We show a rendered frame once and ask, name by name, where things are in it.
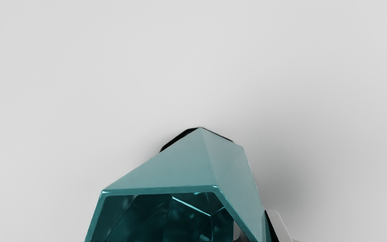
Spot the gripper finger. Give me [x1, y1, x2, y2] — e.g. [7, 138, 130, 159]
[264, 210, 294, 242]

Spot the teal faceted mug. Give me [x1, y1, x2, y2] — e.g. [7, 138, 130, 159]
[85, 127, 268, 242]

